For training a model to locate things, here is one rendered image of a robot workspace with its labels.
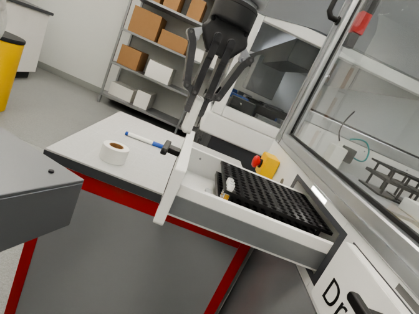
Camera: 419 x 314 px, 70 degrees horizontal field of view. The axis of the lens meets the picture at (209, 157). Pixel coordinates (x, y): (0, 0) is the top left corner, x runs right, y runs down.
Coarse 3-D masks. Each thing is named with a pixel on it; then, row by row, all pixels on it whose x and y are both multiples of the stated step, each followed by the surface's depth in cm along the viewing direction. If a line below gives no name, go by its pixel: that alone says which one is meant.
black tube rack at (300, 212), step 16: (240, 176) 65; (256, 176) 70; (240, 192) 56; (256, 192) 59; (272, 192) 64; (288, 192) 69; (256, 208) 60; (272, 208) 56; (288, 208) 59; (304, 208) 62; (288, 224) 58; (304, 224) 55; (320, 224) 57
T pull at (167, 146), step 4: (168, 140) 63; (164, 144) 59; (168, 144) 60; (164, 148) 57; (168, 148) 59; (172, 148) 59; (176, 148) 60; (160, 152) 56; (164, 152) 56; (168, 152) 59; (172, 152) 59; (176, 152) 59
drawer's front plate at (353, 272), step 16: (336, 256) 47; (352, 256) 43; (336, 272) 45; (352, 272) 42; (368, 272) 39; (320, 288) 47; (336, 288) 44; (352, 288) 41; (368, 288) 38; (384, 288) 36; (320, 304) 46; (336, 304) 43; (368, 304) 37; (384, 304) 35; (400, 304) 34
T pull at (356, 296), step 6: (348, 294) 36; (354, 294) 36; (348, 300) 36; (354, 300) 35; (360, 300) 35; (354, 306) 35; (360, 306) 34; (366, 306) 34; (360, 312) 33; (366, 312) 33; (372, 312) 34; (378, 312) 34
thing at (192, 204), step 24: (192, 168) 73; (216, 168) 73; (192, 192) 49; (192, 216) 50; (216, 216) 50; (240, 216) 50; (264, 216) 51; (240, 240) 52; (264, 240) 51; (288, 240) 51; (312, 240) 52; (312, 264) 53
